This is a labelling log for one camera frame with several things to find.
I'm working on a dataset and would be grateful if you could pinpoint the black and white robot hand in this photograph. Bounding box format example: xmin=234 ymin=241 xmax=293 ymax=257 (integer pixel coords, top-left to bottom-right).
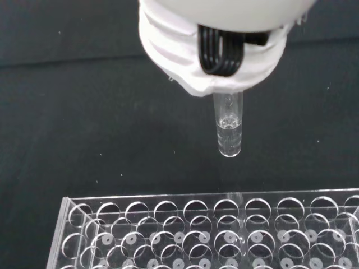
xmin=137 ymin=0 xmax=310 ymax=98

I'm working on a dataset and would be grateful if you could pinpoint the clear plastic test tube rack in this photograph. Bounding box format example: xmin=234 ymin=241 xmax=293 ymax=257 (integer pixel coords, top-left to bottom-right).
xmin=45 ymin=188 xmax=359 ymax=269

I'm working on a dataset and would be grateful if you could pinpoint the black bench cloth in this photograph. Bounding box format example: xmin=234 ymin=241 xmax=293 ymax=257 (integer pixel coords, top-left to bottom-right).
xmin=0 ymin=0 xmax=359 ymax=269

